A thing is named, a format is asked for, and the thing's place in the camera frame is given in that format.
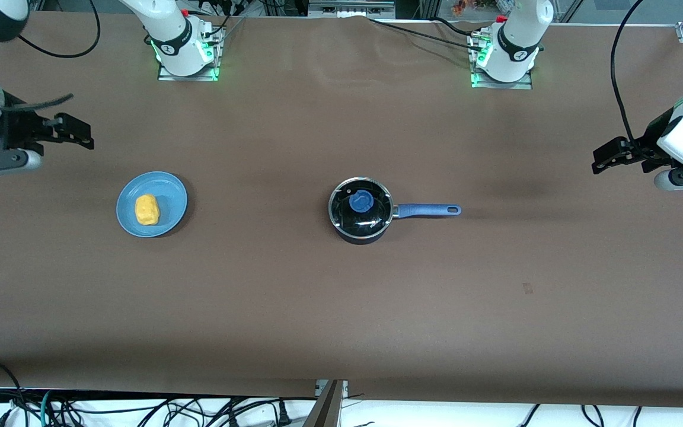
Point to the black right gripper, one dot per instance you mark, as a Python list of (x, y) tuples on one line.
[(20, 128)]

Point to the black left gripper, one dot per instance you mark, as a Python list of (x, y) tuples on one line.
[(644, 147)]

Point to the yellow potato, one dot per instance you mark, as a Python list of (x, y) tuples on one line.
[(146, 210)]

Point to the glass lid with blue knob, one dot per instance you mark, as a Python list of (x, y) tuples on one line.
[(360, 202)]

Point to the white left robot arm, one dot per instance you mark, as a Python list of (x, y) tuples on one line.
[(516, 41)]

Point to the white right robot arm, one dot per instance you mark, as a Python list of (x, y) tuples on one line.
[(169, 35)]

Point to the blue round plate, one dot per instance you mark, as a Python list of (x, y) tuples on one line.
[(169, 193)]

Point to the orange colourful object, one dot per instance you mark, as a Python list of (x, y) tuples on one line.
[(463, 7)]

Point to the brown table mat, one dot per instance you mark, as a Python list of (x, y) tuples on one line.
[(318, 308)]

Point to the aluminium profile bar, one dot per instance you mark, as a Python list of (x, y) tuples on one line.
[(326, 409)]

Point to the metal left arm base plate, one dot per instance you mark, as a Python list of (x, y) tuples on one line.
[(525, 85)]

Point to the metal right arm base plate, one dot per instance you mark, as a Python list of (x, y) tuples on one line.
[(199, 77)]

